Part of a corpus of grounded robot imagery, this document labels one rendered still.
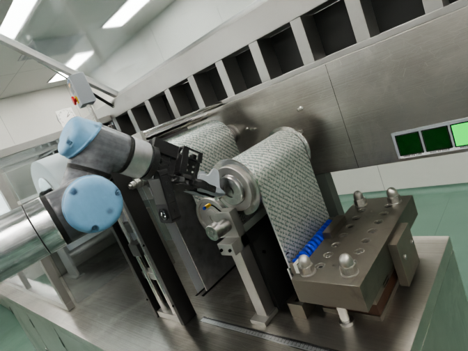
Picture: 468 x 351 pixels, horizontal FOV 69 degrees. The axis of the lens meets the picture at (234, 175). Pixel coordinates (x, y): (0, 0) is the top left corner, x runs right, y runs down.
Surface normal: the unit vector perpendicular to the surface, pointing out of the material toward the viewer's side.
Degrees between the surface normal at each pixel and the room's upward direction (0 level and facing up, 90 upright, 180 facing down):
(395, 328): 0
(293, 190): 90
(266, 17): 90
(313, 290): 90
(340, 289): 90
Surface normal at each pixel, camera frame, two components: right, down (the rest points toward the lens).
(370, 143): -0.62, 0.40
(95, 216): 0.51, -0.01
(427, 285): -0.37, -0.91
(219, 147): 0.71, -0.10
